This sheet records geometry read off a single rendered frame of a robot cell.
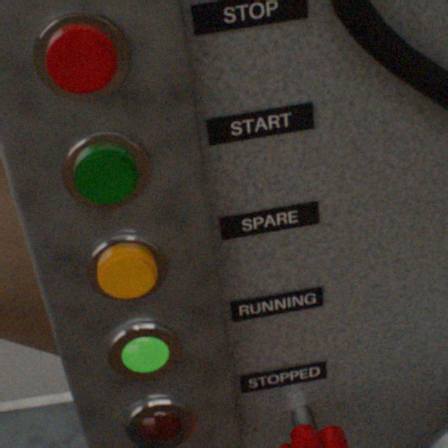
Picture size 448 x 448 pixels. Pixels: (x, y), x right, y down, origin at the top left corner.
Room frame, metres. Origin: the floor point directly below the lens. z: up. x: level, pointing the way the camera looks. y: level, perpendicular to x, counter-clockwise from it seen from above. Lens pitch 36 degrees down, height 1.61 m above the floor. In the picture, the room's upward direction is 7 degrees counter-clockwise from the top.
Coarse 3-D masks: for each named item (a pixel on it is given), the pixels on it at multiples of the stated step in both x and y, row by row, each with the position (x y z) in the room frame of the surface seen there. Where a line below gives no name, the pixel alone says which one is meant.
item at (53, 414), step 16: (16, 400) 0.49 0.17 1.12; (32, 400) 0.49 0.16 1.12; (48, 400) 0.49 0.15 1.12; (64, 400) 0.49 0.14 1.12; (0, 416) 0.48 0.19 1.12; (16, 416) 0.48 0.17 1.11; (32, 416) 0.48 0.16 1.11; (48, 416) 0.48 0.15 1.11; (64, 416) 0.48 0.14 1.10; (0, 432) 0.48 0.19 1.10; (16, 432) 0.48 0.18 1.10; (32, 432) 0.48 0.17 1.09; (48, 432) 0.48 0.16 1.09; (64, 432) 0.48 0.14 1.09; (80, 432) 0.48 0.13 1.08
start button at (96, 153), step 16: (80, 160) 0.31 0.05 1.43; (96, 160) 0.31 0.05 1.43; (112, 160) 0.31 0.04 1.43; (128, 160) 0.31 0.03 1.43; (80, 176) 0.31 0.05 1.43; (96, 176) 0.31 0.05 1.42; (112, 176) 0.31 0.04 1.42; (128, 176) 0.31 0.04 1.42; (80, 192) 0.31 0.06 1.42; (96, 192) 0.31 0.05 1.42; (112, 192) 0.31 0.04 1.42; (128, 192) 0.31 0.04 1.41
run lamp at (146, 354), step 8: (128, 344) 0.31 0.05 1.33; (136, 344) 0.31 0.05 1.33; (144, 344) 0.31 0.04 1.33; (152, 344) 0.31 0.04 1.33; (160, 344) 0.31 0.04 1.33; (128, 352) 0.31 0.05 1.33; (136, 352) 0.31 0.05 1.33; (144, 352) 0.31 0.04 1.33; (152, 352) 0.31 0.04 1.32; (160, 352) 0.31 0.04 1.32; (168, 352) 0.31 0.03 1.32; (128, 360) 0.31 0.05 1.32; (136, 360) 0.31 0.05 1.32; (144, 360) 0.31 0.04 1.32; (152, 360) 0.31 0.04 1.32; (160, 360) 0.31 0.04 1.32; (136, 368) 0.31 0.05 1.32; (144, 368) 0.31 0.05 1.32; (152, 368) 0.31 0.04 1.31
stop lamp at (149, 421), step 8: (152, 416) 0.31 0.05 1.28; (160, 416) 0.31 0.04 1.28; (168, 416) 0.31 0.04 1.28; (176, 416) 0.31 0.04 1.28; (144, 424) 0.31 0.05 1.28; (152, 424) 0.31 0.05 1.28; (160, 424) 0.31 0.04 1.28; (168, 424) 0.31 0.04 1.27; (176, 424) 0.31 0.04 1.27; (144, 432) 0.31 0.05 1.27; (152, 432) 0.31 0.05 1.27; (160, 432) 0.31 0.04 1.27; (168, 432) 0.31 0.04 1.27; (176, 432) 0.31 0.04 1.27; (152, 440) 0.31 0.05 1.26; (160, 440) 0.31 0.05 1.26; (168, 440) 0.31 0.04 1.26
